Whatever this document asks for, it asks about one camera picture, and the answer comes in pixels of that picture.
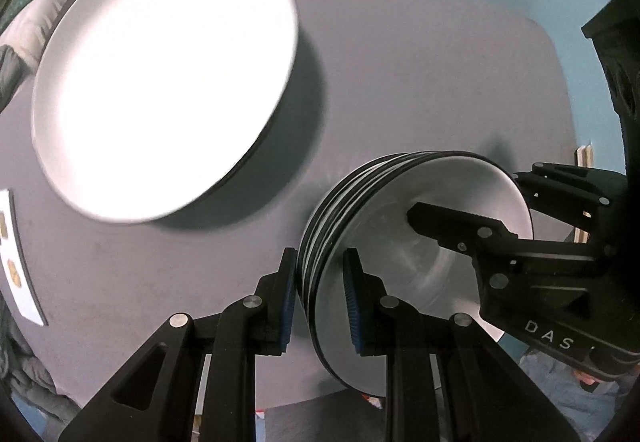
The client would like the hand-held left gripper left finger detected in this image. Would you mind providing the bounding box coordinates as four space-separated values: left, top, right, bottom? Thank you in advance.
59 247 299 442

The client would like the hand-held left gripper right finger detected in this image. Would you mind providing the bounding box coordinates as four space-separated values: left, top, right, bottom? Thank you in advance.
342 247 571 442

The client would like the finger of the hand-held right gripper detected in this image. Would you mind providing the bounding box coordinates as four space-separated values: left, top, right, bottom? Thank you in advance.
511 162 629 224
406 201 520 259

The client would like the white plate with dark rim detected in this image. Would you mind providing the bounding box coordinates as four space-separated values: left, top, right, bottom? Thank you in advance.
31 0 300 224

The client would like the light wooden strip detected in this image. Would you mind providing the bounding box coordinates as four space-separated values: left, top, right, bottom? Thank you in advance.
572 142 597 243

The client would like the light blue smartphone with stickers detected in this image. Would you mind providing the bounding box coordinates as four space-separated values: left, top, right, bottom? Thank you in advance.
0 189 48 328

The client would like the grey blanket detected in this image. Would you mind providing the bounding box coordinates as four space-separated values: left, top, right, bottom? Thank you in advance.
0 45 36 113

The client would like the beige pillow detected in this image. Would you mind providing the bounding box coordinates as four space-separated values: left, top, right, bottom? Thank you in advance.
0 0 76 54

